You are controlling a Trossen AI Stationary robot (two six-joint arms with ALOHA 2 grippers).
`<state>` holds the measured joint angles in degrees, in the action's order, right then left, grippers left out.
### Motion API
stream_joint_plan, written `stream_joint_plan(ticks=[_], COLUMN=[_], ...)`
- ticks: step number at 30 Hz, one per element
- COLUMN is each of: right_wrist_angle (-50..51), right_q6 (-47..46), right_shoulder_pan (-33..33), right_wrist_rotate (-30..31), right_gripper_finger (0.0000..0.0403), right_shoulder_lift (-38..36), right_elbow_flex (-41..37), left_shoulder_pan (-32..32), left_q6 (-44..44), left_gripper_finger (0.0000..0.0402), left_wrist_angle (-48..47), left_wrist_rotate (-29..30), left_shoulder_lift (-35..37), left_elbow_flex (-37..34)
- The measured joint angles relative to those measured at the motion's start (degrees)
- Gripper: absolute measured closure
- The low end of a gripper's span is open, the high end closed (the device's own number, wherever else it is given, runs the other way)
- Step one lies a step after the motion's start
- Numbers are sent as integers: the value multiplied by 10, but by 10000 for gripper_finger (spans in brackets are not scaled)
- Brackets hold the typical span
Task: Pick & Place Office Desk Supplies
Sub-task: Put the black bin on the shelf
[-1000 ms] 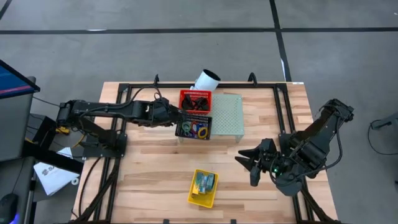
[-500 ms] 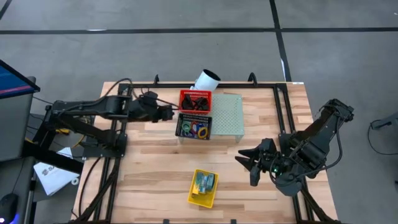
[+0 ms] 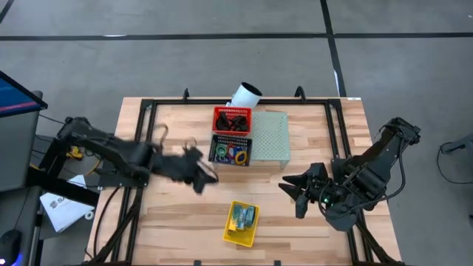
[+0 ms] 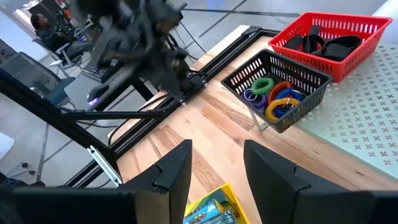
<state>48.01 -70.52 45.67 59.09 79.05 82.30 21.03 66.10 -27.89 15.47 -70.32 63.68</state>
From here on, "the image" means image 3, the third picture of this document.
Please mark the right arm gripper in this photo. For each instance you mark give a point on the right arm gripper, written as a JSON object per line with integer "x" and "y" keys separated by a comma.
{"x": 319, "y": 184}

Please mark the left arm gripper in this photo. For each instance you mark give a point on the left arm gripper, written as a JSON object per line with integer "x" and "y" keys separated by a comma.
{"x": 181, "y": 166}

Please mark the black slotted plastic basket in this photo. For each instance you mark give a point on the black slotted plastic basket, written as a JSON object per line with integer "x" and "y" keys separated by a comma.
{"x": 221, "y": 139}

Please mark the yellow slotted plastic basket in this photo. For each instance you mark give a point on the yellow slotted plastic basket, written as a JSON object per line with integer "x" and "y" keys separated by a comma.
{"x": 236, "y": 236}

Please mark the red slotted plastic basket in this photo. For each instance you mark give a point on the red slotted plastic basket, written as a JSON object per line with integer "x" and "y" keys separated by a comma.
{"x": 218, "y": 111}

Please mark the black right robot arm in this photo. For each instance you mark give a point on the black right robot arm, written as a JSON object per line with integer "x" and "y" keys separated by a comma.
{"x": 373, "y": 173}

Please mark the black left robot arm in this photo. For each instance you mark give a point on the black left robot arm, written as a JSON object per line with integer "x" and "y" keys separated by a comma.
{"x": 118, "y": 153}

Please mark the black desk bar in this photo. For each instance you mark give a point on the black desk bar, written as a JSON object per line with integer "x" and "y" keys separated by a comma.
{"x": 63, "y": 186}

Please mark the dark grey desk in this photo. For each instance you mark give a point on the dark grey desk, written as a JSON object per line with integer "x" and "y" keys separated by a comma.
{"x": 29, "y": 221}

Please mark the grey desk cabinet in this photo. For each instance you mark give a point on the grey desk cabinet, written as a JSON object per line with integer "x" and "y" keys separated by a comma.
{"x": 18, "y": 147}

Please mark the white cylindrical tube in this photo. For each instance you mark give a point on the white cylindrical tube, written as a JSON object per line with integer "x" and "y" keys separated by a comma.
{"x": 245, "y": 97}

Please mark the white tape roll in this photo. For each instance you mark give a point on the white tape roll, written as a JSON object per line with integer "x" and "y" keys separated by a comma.
{"x": 85, "y": 215}

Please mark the small white paper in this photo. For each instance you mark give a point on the small white paper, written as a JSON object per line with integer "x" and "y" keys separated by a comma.
{"x": 77, "y": 181}

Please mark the white paper sheets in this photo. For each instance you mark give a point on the white paper sheets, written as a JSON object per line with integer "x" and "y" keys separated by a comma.
{"x": 63, "y": 212}

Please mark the grey floor stand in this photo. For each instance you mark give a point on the grey floor stand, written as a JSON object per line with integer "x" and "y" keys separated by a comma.
{"x": 465, "y": 142}

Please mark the black computer mouse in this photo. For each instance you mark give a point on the black computer mouse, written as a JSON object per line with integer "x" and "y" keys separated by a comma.
{"x": 9, "y": 244}

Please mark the computer monitor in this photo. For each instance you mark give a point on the computer monitor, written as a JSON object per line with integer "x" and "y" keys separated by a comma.
{"x": 15, "y": 98}

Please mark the black aluminium table frame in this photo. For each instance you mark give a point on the black aluminium table frame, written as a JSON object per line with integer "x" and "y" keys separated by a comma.
{"x": 177, "y": 101}

